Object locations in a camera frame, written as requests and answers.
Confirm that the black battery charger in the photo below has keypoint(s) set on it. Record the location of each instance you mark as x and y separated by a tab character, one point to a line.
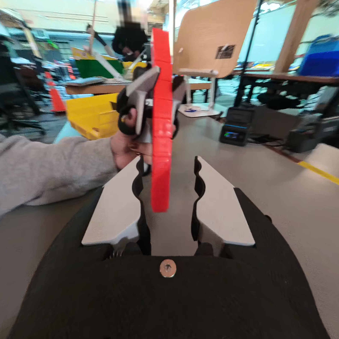
302	140

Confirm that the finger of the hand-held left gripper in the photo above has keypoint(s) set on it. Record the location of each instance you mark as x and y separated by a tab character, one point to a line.
143	80
180	90

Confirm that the green plastic bin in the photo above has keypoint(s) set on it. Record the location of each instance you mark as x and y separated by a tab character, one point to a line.
90	68

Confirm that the person's left forearm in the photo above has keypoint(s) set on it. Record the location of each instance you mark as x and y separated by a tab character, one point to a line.
53	169

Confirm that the white book stand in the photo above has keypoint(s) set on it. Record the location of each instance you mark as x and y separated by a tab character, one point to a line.
108	66

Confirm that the tall black stand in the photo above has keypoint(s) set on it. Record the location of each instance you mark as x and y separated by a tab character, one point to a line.
247	53

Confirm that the yellow tape strip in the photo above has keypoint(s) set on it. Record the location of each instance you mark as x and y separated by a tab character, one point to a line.
317	171

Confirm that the large wooden book stand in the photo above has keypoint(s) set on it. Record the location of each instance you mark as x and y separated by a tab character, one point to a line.
206	34

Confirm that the person's left hand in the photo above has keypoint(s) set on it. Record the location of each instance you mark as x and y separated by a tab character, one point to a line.
124	151

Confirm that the brown tape strip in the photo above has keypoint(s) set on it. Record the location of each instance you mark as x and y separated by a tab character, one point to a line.
283	153

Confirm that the blue plastic case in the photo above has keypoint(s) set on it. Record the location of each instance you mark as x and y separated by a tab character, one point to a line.
320	61

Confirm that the long wooden table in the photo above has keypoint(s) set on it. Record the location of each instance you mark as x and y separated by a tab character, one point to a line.
291	77

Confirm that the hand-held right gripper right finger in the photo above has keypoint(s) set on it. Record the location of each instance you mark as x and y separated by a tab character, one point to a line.
222	211

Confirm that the black office chair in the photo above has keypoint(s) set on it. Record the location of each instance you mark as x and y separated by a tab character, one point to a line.
16	92

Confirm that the orange traffic cone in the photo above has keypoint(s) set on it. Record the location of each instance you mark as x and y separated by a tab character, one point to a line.
57	100

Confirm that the wooden post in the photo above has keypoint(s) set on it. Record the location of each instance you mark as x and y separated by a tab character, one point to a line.
294	39

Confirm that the black portable power station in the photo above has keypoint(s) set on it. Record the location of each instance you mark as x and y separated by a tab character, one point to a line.
235	124

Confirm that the yellow plastic bin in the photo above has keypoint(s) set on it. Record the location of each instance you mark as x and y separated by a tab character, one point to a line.
90	116

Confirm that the red plastic bar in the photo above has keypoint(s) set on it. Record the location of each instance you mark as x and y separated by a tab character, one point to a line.
161	132

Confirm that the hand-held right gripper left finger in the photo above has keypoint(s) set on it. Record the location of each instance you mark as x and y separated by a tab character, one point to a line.
114	211

